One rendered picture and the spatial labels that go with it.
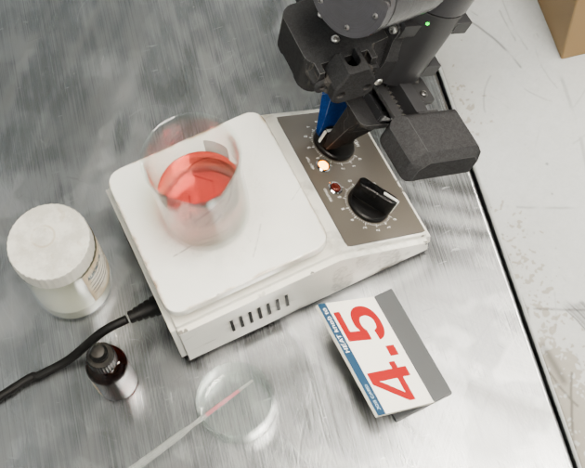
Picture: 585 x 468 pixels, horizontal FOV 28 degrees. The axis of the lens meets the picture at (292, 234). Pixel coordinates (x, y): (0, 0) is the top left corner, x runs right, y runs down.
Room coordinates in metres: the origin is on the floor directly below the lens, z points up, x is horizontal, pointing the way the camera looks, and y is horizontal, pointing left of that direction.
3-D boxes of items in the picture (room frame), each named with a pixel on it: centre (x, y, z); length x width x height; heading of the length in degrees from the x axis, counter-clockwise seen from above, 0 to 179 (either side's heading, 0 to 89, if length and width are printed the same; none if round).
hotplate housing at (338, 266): (0.37, 0.02, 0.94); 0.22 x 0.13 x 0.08; 108
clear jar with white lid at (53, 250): (0.36, 0.17, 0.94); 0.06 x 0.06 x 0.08
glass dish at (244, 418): (0.24, 0.06, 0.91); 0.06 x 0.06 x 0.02
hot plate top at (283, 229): (0.36, 0.05, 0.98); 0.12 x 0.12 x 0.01; 18
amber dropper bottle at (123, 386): (0.28, 0.14, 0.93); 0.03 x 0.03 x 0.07
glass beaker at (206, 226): (0.36, 0.05, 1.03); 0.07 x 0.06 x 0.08; 14
